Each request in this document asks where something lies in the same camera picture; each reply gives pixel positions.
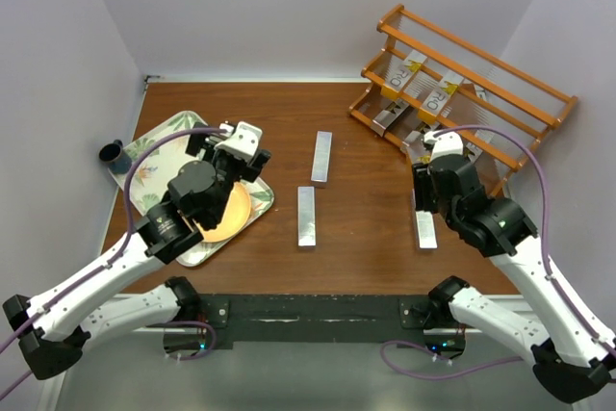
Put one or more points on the floral leaf pattern tray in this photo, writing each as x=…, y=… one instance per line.
x=150, y=180

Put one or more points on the orange round plate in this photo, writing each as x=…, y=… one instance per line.
x=235, y=217

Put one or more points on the silver gold R&O toothpaste box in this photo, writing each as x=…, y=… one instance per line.
x=424, y=159

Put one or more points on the silver toothpaste box upper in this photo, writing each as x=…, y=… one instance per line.
x=321, y=159

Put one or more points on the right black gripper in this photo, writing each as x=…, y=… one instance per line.
x=422, y=183

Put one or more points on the aluminium frame rail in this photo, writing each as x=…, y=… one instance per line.
x=140, y=371

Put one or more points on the wooden tiered shelf rack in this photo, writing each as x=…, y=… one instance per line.
x=494, y=94

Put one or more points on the silver angled R&O box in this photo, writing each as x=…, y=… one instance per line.
x=388, y=116

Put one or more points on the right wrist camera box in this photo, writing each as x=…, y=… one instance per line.
x=442, y=144

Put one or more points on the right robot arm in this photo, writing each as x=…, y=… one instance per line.
x=567, y=347

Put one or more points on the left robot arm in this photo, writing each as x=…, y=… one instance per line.
x=54, y=328

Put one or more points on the silver box far right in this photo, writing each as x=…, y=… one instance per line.
x=424, y=227

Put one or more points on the dark blue mug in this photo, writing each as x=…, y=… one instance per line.
x=115, y=158

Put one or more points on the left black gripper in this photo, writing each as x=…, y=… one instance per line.
x=254, y=167

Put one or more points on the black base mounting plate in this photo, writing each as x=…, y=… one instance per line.
x=358, y=319

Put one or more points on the silver toothpaste box lower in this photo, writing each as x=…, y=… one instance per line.
x=306, y=216

